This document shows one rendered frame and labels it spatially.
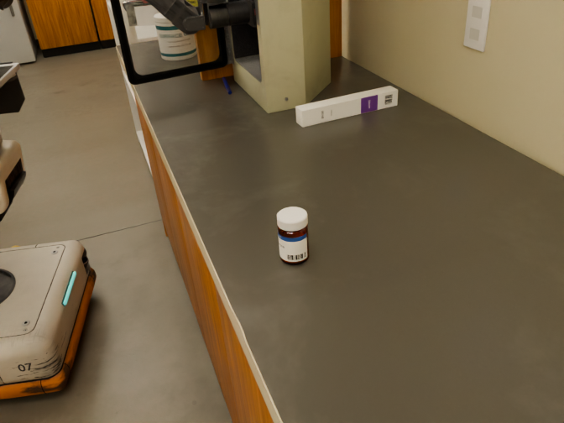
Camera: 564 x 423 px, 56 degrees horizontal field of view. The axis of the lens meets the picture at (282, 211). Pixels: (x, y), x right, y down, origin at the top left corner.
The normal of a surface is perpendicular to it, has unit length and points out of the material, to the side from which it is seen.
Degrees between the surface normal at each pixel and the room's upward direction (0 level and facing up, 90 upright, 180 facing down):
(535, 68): 90
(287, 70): 90
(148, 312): 0
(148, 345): 0
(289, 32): 90
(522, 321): 0
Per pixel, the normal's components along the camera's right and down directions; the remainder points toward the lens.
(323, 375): -0.07, -0.84
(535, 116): -0.94, 0.24
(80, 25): 0.35, 0.48
